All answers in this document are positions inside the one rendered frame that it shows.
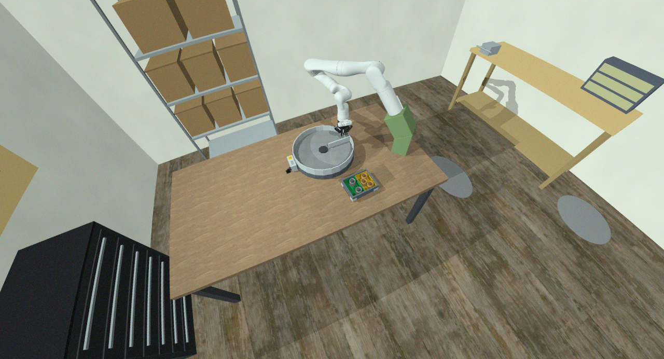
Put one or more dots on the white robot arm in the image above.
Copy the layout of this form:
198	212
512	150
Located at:
374	72

